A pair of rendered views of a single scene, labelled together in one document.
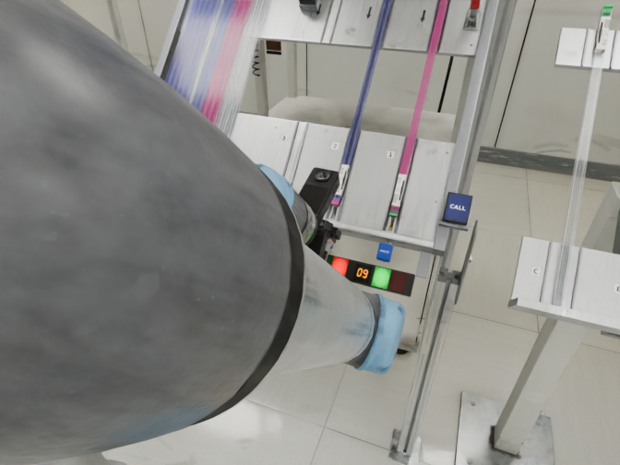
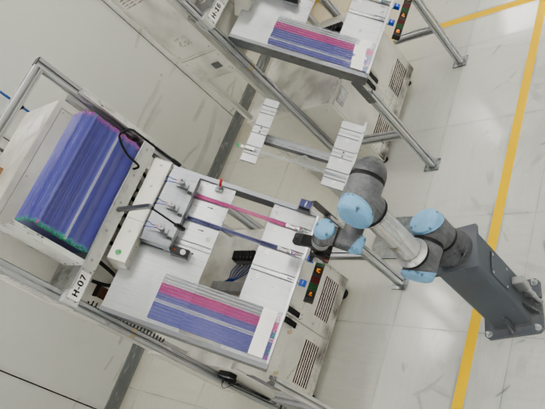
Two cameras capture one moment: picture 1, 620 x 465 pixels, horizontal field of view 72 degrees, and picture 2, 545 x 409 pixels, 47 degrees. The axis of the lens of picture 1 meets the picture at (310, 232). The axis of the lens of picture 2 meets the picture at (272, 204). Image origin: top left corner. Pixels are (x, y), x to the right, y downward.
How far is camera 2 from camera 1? 201 cm
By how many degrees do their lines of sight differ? 40
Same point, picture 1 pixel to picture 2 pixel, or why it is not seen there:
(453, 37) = (225, 197)
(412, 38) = (220, 213)
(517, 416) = not seen: hidden behind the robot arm
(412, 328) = (335, 275)
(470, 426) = (388, 252)
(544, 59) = not seen: hidden behind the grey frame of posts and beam
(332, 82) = (80, 370)
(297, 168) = (274, 269)
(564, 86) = not seen: hidden behind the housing
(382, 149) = (272, 232)
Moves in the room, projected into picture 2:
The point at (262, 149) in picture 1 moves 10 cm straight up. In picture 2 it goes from (261, 286) to (245, 275)
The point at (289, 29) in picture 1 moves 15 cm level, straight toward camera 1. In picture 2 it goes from (197, 269) to (224, 256)
